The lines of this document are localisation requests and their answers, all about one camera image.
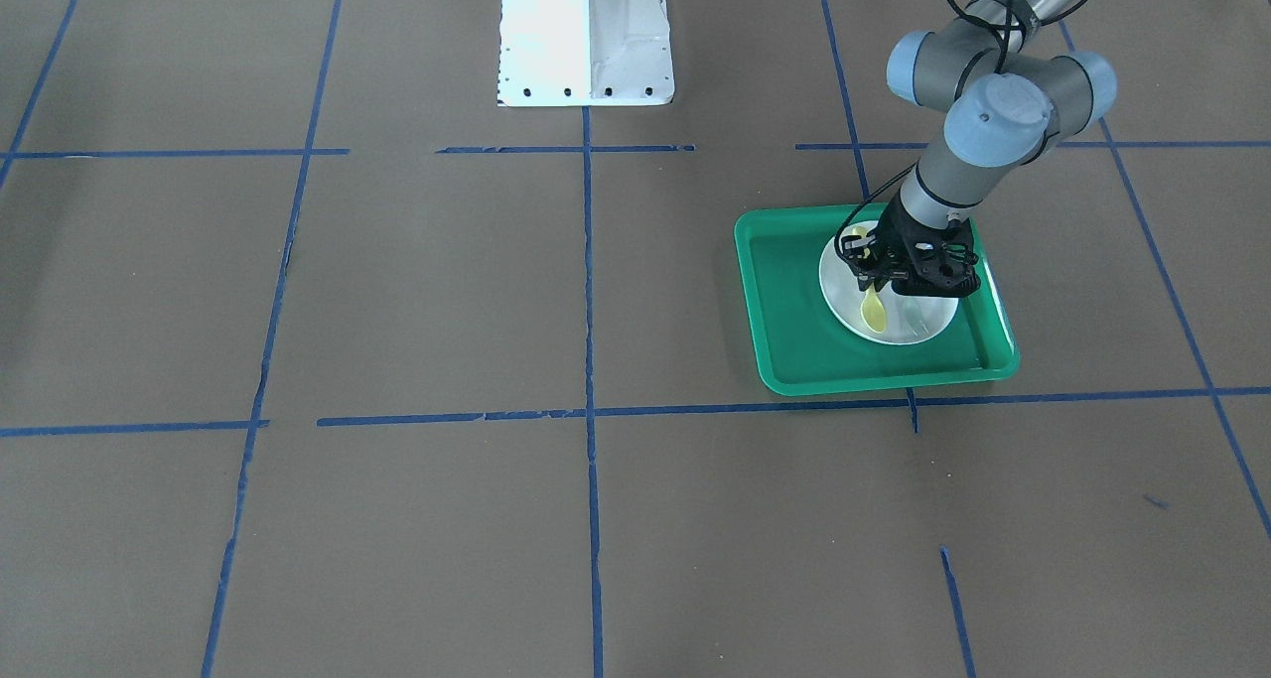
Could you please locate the crossing blue tape strip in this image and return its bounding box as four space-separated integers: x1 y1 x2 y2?
1 385 1270 439

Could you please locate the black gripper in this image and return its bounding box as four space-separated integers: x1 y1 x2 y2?
839 195 981 298

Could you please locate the long blue tape strip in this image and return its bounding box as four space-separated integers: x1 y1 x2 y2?
581 107 605 677

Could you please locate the white round plate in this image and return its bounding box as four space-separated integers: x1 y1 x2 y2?
819 220 960 346

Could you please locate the green plastic tray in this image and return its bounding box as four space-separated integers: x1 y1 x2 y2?
733 204 1021 397

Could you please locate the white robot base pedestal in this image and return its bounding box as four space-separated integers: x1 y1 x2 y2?
496 0 676 108

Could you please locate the grey plastic fork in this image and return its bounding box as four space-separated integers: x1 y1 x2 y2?
896 295 930 342

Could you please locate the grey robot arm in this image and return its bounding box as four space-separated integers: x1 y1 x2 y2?
834 0 1118 299

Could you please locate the yellow plastic spoon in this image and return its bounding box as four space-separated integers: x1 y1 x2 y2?
860 279 887 335

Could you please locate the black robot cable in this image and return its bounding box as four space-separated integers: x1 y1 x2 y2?
836 0 1103 262

